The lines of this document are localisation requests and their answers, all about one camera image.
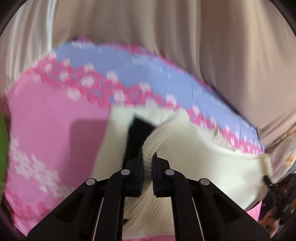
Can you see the green cloth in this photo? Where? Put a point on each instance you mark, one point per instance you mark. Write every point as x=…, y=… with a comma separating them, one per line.
x=4, y=146

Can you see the white red black knit sweater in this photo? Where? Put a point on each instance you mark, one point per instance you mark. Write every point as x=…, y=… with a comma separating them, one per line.
x=190, y=150

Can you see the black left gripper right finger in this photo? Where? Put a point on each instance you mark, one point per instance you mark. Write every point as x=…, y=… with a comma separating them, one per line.
x=201, y=211

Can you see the beige curtain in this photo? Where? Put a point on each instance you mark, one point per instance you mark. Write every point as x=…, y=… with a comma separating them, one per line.
x=244, y=49

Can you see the pink floral bed sheet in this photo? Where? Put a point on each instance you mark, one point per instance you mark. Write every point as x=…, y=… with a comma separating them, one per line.
x=60, y=108

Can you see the person's right hand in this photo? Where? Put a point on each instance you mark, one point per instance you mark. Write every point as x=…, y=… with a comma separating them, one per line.
x=269, y=222

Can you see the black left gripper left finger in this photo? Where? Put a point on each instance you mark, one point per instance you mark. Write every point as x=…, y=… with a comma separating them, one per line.
x=94, y=211

